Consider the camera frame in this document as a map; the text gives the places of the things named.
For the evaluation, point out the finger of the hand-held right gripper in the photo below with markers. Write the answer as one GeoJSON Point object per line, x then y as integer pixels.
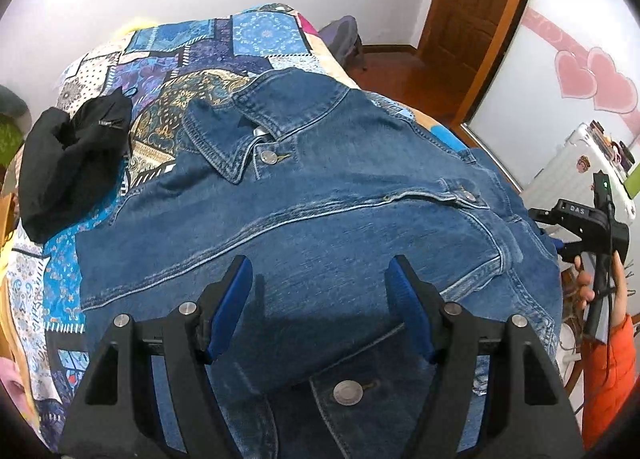
{"type": "Point", "coordinates": [570, 219]}

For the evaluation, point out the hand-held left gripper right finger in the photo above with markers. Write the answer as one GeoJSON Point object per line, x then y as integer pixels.
{"type": "Point", "coordinates": [407, 299]}

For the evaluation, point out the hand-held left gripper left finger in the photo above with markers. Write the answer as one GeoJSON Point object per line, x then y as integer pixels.
{"type": "Point", "coordinates": [235, 299]}

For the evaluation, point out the blue denim jacket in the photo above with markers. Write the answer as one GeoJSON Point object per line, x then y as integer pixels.
{"type": "Point", "coordinates": [325, 189]}

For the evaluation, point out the person's right forearm orange sleeve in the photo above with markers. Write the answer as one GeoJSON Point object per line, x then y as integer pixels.
{"type": "Point", "coordinates": [612, 364]}

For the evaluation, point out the person's right hand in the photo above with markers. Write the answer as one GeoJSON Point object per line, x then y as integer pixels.
{"type": "Point", "coordinates": [584, 284]}

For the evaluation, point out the white suitcase with stickers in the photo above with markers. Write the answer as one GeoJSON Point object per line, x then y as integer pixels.
{"type": "Point", "coordinates": [570, 159]}

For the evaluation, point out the white wardrobe door pink hearts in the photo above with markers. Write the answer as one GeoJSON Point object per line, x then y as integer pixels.
{"type": "Point", "coordinates": [565, 14]}

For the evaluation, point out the black garment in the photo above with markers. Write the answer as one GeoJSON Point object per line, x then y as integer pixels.
{"type": "Point", "coordinates": [65, 164]}

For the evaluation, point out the brown wooden door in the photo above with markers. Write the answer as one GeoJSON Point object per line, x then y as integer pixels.
{"type": "Point", "coordinates": [470, 14]}

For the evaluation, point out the patchwork patterned bedspread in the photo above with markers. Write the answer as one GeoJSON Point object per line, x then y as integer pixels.
{"type": "Point", "coordinates": [165, 74]}

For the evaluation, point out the pink cloth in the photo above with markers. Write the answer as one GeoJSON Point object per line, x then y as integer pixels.
{"type": "Point", "coordinates": [12, 389]}

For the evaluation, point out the grey purple backpack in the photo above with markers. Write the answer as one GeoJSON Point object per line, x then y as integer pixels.
{"type": "Point", "coordinates": [342, 41]}

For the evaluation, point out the grey plush toy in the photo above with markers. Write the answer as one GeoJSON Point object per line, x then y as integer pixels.
{"type": "Point", "coordinates": [10, 99]}

